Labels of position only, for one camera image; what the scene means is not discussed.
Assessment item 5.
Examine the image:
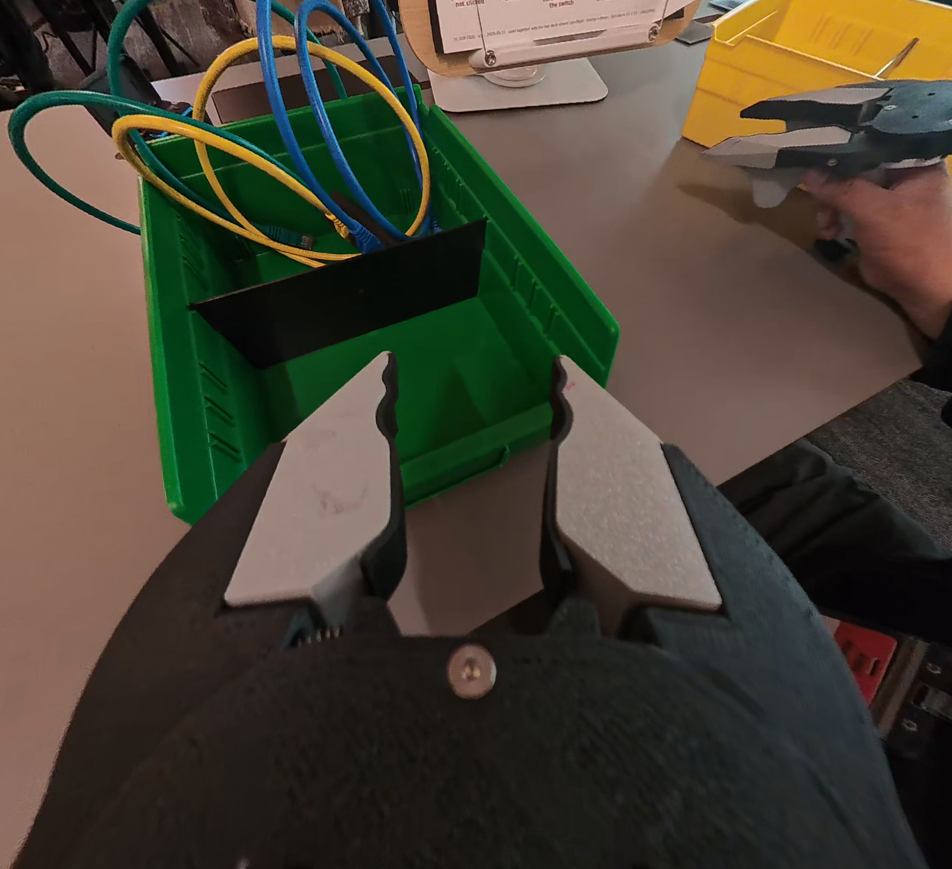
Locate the green ethernet cable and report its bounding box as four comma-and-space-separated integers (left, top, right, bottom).
7, 0, 351, 252

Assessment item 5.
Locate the yellow ethernet cable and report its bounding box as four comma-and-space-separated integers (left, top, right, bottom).
112, 36, 433, 267

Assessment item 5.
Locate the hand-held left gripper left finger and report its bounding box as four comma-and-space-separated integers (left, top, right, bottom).
223, 350, 409, 606

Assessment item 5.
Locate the white stand base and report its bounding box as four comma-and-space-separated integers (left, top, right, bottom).
427, 54, 609, 113

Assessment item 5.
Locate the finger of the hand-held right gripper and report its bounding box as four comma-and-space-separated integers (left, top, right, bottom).
740, 85, 893, 133
699, 127, 867, 176

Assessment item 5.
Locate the yellow plastic bin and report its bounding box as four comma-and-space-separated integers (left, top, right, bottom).
681, 0, 952, 150

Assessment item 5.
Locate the red plastic box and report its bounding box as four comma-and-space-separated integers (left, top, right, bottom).
832, 620, 902, 708

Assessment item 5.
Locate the person's right hand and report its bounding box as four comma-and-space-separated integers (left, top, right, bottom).
802, 156, 952, 343

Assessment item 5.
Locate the green plastic bin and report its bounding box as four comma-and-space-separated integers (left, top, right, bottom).
138, 85, 621, 525

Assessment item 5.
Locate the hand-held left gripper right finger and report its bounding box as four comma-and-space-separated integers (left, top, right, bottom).
540, 354, 724, 633

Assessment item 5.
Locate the person's right forearm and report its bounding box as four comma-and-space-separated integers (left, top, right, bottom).
909, 329, 952, 394

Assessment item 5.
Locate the black bin divider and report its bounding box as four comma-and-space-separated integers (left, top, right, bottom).
189, 217, 489, 371

